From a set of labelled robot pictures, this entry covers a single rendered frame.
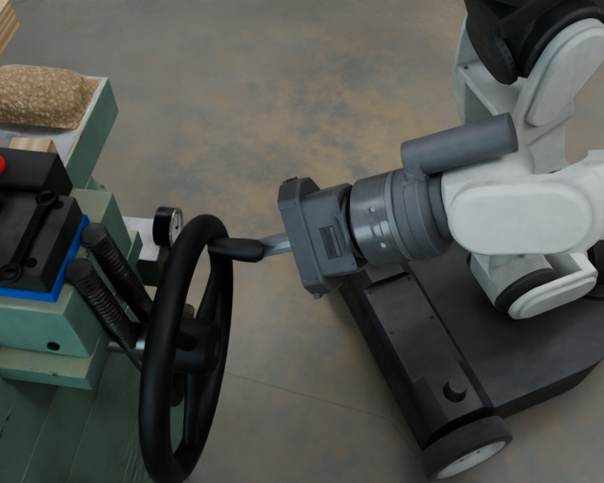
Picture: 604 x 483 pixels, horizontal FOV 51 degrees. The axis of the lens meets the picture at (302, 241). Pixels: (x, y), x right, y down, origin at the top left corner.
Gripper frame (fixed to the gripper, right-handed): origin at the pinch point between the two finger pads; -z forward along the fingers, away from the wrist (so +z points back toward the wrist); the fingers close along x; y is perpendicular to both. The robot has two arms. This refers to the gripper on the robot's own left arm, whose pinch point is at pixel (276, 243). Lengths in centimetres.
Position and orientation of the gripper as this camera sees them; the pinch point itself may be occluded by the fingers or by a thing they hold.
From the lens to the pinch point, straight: 67.6
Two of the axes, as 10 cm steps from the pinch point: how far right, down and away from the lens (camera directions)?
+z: 8.5, -1.9, -4.8
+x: -2.9, -9.5, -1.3
